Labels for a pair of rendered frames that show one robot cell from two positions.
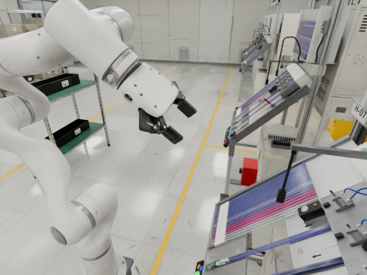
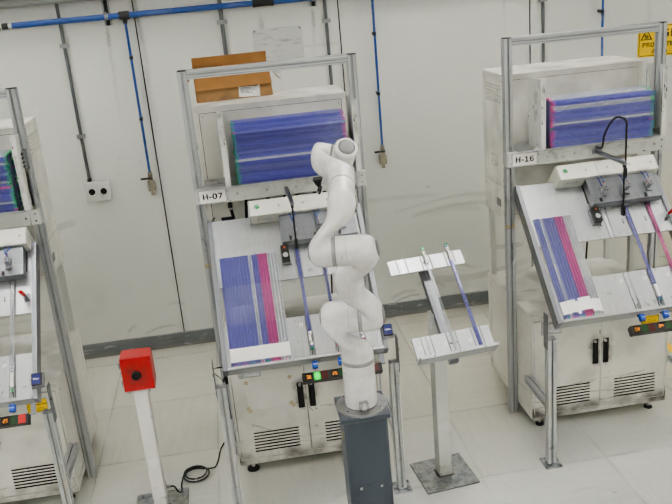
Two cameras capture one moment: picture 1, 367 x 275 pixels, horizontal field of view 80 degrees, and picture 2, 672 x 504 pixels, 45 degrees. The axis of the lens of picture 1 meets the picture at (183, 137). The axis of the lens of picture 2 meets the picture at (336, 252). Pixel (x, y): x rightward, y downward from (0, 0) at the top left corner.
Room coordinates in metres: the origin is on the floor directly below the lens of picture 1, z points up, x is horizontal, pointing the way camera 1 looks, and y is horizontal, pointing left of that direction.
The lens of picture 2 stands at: (1.58, 2.83, 2.22)
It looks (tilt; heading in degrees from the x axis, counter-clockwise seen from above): 19 degrees down; 248
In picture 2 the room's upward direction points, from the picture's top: 5 degrees counter-clockwise
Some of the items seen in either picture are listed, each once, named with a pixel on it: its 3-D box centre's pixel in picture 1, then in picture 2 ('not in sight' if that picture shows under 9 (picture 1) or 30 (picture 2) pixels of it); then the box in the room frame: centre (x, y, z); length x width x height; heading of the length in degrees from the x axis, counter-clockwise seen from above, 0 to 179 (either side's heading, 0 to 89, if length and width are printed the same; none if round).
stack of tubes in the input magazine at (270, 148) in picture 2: not in sight; (289, 146); (0.39, -0.59, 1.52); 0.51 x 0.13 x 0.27; 165
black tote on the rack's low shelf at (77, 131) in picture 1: (69, 132); not in sight; (2.40, 1.41, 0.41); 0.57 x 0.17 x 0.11; 165
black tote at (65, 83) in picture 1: (55, 84); not in sight; (2.40, 1.41, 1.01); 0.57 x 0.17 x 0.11; 165
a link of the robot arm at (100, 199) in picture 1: (95, 217); (346, 331); (0.56, 0.32, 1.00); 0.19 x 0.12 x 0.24; 154
